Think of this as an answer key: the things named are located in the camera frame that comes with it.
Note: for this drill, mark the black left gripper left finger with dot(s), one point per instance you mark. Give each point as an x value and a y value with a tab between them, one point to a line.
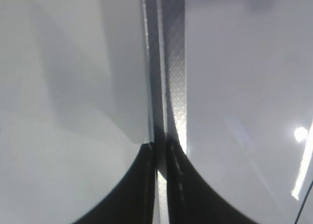
132	199

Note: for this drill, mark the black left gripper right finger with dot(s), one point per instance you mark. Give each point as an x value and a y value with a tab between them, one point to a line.
190	199

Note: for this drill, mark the white whiteboard with grey frame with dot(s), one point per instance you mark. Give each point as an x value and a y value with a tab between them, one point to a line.
232	82

